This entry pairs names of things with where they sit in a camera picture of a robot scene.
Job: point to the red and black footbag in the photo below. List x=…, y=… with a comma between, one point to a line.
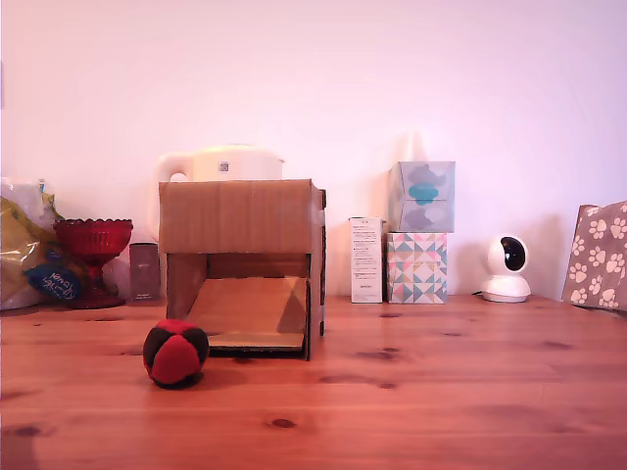
x=172, y=356

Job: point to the cardboard dice tower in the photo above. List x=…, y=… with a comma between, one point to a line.
x=235, y=215

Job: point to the white carton with text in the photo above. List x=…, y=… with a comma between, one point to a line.
x=366, y=259

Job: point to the white electric kettle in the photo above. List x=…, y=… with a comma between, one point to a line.
x=245, y=164

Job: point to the triangle pattern tissue box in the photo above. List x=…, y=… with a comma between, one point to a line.
x=416, y=267

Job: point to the cloud print tissue box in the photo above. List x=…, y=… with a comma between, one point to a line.
x=423, y=196

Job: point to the red glass footed bowl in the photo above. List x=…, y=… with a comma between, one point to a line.
x=94, y=235

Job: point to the crinkled plastic bag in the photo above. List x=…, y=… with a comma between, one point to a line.
x=22, y=245

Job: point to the small white round camera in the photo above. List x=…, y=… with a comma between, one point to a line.
x=507, y=267

